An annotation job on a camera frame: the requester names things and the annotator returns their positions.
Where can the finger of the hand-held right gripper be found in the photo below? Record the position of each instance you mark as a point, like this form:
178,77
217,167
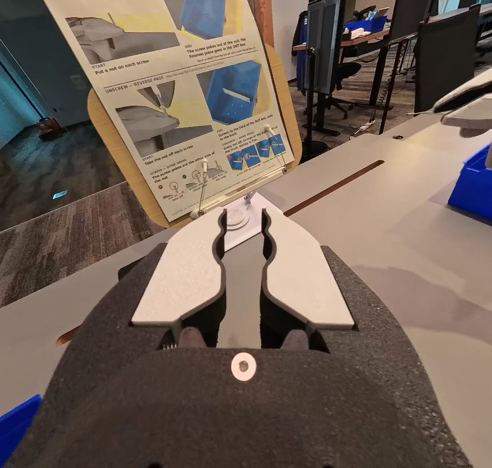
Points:
476,114
469,91

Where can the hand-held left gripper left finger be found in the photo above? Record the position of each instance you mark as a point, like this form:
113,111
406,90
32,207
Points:
180,279

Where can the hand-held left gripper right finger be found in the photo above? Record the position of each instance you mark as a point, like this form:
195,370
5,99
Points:
303,283

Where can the blue plastic bin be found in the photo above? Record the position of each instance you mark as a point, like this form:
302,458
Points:
15,437
472,191

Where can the wooden top desk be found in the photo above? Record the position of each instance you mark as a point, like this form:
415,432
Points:
361,40

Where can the white sign stand base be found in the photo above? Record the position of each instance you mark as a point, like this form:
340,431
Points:
238,241

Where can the black monitor on pole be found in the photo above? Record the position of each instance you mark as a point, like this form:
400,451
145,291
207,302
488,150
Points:
413,7

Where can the white power strip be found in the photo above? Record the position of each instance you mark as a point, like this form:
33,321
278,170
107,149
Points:
367,124

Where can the blue storage bin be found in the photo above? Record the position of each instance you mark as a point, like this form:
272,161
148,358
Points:
365,24

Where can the black swivel office chair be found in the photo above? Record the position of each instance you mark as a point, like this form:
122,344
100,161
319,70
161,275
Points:
346,72

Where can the black monitor on stand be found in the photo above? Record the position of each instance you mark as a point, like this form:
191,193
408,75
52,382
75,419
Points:
325,41

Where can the printed instruction sheet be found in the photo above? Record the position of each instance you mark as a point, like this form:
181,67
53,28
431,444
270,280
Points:
153,72

